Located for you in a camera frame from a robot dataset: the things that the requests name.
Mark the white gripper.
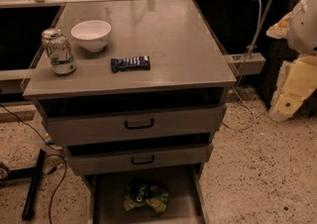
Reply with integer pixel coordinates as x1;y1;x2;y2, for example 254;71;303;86
266;12;317;122

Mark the green rice chip bag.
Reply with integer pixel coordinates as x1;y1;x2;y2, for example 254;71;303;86
123;181;169;213

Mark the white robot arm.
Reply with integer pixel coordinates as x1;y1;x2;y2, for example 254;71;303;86
266;0;317;122

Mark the grey drawer cabinet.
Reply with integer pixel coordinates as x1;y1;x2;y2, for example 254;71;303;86
24;0;235;224

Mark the open bottom drawer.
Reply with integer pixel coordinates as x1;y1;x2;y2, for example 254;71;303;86
92;166;210;224

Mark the middle grey drawer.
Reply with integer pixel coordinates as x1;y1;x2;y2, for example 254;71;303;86
68;144;213;176

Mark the grey drawer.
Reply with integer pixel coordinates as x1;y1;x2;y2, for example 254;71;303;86
68;144;213;176
45;105;226;147

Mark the top grey drawer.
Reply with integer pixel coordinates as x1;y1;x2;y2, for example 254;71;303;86
45;105;226;147

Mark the dark side cabinet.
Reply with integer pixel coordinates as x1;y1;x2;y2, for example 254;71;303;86
256;0;299;106

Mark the dark blue snack bar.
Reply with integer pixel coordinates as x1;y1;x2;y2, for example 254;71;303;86
110;56;151;73

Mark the white bowl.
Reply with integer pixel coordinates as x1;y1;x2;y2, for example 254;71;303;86
71;20;112;53

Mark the green white soda can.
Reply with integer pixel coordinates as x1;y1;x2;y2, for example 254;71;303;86
42;28;76;75

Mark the black floor stand bar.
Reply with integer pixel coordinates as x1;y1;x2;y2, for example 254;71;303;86
22;150;47;221

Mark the grey metal bracket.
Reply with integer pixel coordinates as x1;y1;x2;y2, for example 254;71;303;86
225;53;265;77

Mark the white cable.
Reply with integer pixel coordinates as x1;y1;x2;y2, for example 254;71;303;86
222;0;264;132

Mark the black floor cable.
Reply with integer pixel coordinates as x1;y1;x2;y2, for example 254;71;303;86
0;103;68;224

